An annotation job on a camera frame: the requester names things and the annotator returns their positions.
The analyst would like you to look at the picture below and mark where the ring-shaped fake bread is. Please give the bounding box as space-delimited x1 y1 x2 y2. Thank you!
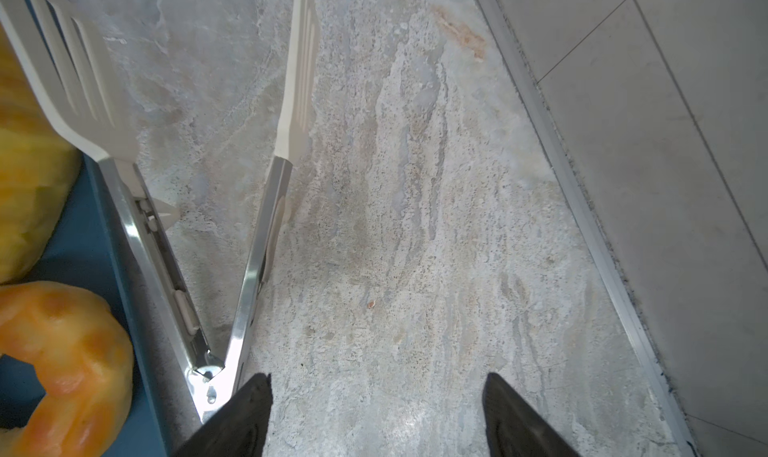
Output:
1 281 134 456

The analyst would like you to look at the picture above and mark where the teal tray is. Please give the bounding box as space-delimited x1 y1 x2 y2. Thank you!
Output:
0 0 170 457

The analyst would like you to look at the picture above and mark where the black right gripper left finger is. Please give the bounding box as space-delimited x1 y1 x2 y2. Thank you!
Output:
174 373 273 457

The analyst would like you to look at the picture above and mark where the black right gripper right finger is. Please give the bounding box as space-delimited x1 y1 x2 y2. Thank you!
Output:
482 372 579 457

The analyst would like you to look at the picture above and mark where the yellow striped fake croissant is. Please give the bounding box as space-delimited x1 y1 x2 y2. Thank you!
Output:
1 33 81 284

